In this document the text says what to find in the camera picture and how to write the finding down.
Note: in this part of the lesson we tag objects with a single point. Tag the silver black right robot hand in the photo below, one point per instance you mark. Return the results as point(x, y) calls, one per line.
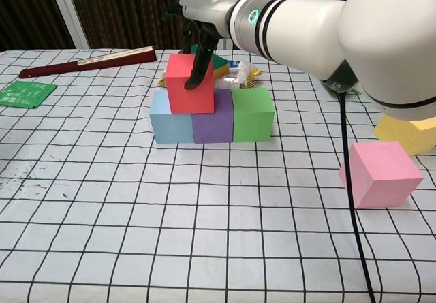
point(207, 13)

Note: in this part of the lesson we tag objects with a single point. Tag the red foam cube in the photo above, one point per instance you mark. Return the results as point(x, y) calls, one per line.
point(180, 92)

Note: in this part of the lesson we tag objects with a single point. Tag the green foam cube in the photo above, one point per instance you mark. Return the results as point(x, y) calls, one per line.
point(253, 119)

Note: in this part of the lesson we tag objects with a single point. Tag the light blue foam cube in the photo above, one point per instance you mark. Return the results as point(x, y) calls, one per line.
point(170, 127)

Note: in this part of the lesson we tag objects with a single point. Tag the pink foam cube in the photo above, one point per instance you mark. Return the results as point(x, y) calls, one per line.
point(378, 173)

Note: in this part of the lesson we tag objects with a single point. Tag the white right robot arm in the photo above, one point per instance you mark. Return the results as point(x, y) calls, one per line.
point(340, 34)

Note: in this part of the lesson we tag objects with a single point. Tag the green yellow sponge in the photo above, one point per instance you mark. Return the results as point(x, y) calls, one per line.
point(220, 64)

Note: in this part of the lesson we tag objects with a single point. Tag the white snack packet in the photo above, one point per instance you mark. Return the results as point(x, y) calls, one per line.
point(235, 76)

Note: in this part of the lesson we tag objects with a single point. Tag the purple foam cube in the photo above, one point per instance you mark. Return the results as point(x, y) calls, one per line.
point(213, 127)

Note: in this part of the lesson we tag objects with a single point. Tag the dark red folded fan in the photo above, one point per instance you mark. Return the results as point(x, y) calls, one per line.
point(102, 63)

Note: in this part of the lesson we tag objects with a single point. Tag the green orange snack bag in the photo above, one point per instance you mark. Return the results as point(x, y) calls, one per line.
point(354, 91)

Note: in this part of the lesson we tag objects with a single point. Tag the green flat sachet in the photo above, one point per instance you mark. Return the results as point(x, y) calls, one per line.
point(24, 93)

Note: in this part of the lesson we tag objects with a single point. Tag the white black checked tablecloth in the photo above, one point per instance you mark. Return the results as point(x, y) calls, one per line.
point(218, 231)

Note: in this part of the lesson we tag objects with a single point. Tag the yellow foam cube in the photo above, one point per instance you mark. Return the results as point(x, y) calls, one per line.
point(405, 136)

